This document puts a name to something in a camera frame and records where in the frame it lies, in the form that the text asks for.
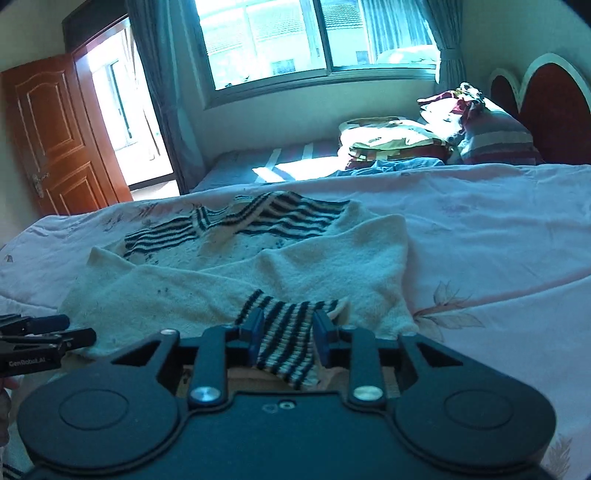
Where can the brown wooden door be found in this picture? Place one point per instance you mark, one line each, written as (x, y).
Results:
(55, 138)

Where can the red and white clothes pile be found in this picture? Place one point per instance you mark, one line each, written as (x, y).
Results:
(455, 101)

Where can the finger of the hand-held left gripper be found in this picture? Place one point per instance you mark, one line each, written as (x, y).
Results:
(46, 323)
(76, 339)

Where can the white sweater with striped trim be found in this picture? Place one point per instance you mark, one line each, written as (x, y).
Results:
(194, 290)

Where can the red headboard with white trim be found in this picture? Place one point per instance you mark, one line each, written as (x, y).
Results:
(554, 106)

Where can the striped blue mattress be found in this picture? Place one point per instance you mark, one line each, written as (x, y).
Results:
(240, 166)

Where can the sliding glass window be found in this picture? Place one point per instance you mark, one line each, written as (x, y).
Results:
(318, 37)

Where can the folded yellow and red quilt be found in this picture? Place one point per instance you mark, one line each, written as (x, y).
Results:
(392, 138)

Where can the blue cloth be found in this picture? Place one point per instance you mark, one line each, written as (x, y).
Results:
(392, 166)

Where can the long blue curtain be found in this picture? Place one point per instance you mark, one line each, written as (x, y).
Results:
(161, 92)

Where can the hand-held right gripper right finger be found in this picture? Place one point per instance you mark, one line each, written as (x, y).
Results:
(321, 337)

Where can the striped pillow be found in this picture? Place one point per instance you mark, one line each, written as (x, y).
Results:
(496, 138)

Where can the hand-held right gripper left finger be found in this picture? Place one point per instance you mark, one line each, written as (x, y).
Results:
(255, 339)

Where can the short blue curtain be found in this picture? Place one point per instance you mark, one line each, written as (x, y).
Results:
(450, 46)

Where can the person's left hand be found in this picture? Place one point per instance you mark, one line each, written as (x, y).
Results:
(5, 384)

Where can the pink floral bedsheet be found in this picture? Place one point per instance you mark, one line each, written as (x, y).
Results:
(485, 240)

